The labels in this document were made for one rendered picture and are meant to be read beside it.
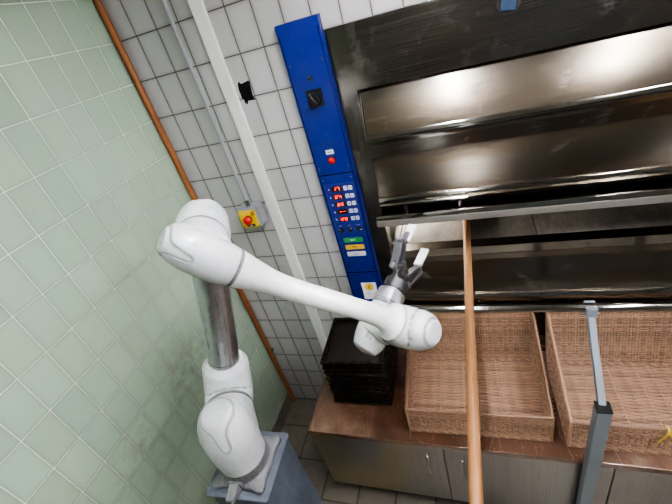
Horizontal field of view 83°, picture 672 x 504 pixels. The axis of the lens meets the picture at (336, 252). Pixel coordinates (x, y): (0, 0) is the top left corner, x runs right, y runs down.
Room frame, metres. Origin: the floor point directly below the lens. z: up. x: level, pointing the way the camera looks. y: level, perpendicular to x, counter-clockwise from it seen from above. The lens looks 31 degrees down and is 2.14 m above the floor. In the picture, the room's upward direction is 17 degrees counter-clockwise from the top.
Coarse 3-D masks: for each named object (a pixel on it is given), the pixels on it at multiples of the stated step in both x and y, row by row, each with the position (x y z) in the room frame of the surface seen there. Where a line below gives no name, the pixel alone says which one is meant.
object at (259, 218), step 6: (252, 204) 1.65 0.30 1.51; (258, 204) 1.64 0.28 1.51; (240, 210) 1.63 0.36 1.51; (246, 210) 1.61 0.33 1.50; (252, 210) 1.60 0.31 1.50; (258, 210) 1.62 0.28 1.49; (240, 216) 1.63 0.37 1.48; (252, 216) 1.61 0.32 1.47; (258, 216) 1.60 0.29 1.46; (264, 216) 1.65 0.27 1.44; (252, 222) 1.61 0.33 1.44; (258, 222) 1.60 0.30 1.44; (264, 222) 1.63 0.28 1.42
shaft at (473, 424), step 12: (468, 228) 1.40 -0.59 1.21; (468, 240) 1.31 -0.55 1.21; (468, 252) 1.23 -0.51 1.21; (468, 264) 1.16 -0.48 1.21; (468, 276) 1.09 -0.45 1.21; (468, 288) 1.03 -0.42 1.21; (468, 300) 0.97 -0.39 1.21; (468, 312) 0.92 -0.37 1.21; (468, 324) 0.87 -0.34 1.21; (468, 336) 0.82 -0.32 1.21; (468, 348) 0.78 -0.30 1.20; (468, 360) 0.74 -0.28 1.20; (468, 372) 0.70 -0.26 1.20; (468, 384) 0.66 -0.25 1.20; (468, 396) 0.63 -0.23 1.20; (468, 408) 0.59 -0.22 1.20; (468, 420) 0.56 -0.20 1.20; (468, 432) 0.54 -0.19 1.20; (468, 444) 0.51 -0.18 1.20; (480, 444) 0.50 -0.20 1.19; (468, 456) 0.48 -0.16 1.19; (480, 456) 0.47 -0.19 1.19; (468, 468) 0.46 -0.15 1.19; (480, 468) 0.45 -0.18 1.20; (480, 480) 0.42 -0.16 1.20; (480, 492) 0.40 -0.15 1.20
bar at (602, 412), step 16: (464, 304) 0.99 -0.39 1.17; (480, 304) 0.97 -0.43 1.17; (496, 304) 0.95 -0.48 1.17; (512, 304) 0.93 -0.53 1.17; (528, 304) 0.90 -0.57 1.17; (544, 304) 0.88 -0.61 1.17; (560, 304) 0.86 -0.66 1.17; (576, 304) 0.85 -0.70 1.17; (592, 304) 0.83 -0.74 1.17; (608, 304) 0.81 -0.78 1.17; (624, 304) 0.79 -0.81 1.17; (640, 304) 0.77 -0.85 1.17; (656, 304) 0.76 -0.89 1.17; (592, 320) 0.80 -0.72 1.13; (592, 336) 0.77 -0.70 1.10; (592, 352) 0.74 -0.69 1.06; (592, 368) 0.72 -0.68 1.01; (592, 416) 0.65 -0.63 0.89; (608, 416) 0.61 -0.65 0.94; (592, 432) 0.63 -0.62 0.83; (608, 432) 0.60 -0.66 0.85; (592, 448) 0.62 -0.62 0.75; (592, 464) 0.61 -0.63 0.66; (592, 480) 0.61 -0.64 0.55; (592, 496) 0.61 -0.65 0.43
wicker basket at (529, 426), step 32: (448, 320) 1.31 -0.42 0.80; (480, 320) 1.25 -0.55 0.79; (512, 320) 1.20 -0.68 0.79; (416, 352) 1.33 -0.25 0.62; (416, 384) 1.17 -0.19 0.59; (448, 384) 1.12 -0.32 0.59; (480, 384) 1.07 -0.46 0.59; (512, 384) 1.03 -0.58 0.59; (544, 384) 0.89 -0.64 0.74; (416, 416) 0.95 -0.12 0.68; (448, 416) 0.90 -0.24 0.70; (480, 416) 0.85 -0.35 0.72; (512, 416) 0.81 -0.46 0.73; (544, 416) 0.77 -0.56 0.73
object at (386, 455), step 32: (448, 352) 1.30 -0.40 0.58; (480, 352) 1.25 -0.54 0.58; (512, 352) 1.19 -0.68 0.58; (544, 352) 1.14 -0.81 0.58; (320, 416) 1.16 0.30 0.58; (352, 416) 1.11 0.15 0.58; (384, 416) 1.06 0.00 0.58; (320, 448) 1.10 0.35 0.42; (352, 448) 1.04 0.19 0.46; (384, 448) 0.97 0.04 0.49; (416, 448) 0.91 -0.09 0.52; (448, 448) 0.85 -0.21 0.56; (512, 448) 0.77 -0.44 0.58; (544, 448) 0.74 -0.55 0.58; (576, 448) 0.71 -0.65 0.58; (352, 480) 1.07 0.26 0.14; (384, 480) 0.99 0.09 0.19; (416, 480) 0.93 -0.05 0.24; (448, 480) 0.87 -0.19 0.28; (512, 480) 0.76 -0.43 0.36; (544, 480) 0.72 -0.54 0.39; (576, 480) 0.67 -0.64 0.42; (608, 480) 0.63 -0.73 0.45; (640, 480) 0.59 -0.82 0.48
